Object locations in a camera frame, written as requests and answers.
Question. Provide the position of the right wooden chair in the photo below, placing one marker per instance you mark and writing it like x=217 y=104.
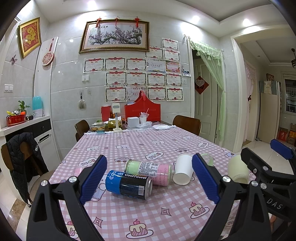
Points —
x=189 y=124

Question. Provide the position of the pink checkered tablecloth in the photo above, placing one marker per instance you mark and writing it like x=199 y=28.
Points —
x=173 y=212

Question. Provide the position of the wooden chair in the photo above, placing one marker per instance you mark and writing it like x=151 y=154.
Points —
x=189 y=124
x=81 y=128

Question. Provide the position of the black jacket on chair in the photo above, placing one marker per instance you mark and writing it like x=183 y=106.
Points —
x=24 y=169

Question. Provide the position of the pink green towel canister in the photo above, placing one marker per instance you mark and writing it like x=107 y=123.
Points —
x=161 y=174

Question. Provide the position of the white paper cup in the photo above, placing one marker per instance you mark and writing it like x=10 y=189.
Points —
x=183 y=169

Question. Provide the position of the plum blossom framed painting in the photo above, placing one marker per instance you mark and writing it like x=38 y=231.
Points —
x=115 y=34

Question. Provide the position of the white refrigerator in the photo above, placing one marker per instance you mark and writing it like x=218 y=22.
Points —
x=269 y=118

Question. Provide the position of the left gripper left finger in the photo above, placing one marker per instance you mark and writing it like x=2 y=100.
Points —
x=46 y=220

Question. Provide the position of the red planter with plants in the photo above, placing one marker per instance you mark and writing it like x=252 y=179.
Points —
x=17 y=116

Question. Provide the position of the left wooden chair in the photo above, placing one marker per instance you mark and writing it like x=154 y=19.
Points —
x=81 y=128

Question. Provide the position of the white desk lamp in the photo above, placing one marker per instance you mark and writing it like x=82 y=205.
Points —
x=116 y=111

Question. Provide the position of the clear green glass cup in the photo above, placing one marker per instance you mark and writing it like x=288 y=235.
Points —
x=208 y=159

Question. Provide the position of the white door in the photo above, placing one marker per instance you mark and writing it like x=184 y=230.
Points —
x=206 y=104

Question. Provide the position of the blue CoolTowel can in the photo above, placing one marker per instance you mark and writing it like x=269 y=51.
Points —
x=136 y=186

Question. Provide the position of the plastic cup with straw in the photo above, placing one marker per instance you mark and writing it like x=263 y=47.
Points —
x=143 y=117

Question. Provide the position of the light blue humidifier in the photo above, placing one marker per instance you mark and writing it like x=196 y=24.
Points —
x=37 y=107

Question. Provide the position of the cream yellow cup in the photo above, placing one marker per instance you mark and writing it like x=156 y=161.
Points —
x=237 y=170

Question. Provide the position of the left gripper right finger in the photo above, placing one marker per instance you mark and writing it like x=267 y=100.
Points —
x=251 y=221

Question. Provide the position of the gold framed red picture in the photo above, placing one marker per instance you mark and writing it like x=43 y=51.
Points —
x=29 y=36

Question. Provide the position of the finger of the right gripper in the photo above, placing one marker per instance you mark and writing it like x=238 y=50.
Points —
x=263 y=172
x=283 y=150

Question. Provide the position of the white square box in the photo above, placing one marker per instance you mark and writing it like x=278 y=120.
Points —
x=133 y=122

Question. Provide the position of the round pink wall ornament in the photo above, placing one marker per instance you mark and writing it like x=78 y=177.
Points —
x=49 y=55

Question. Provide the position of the red gift box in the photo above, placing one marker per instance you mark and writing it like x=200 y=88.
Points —
x=144 y=105

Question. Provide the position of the red diamond door decoration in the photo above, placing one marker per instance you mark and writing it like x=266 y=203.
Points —
x=200 y=85

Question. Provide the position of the white side cabinet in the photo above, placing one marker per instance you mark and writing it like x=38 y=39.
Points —
x=43 y=134

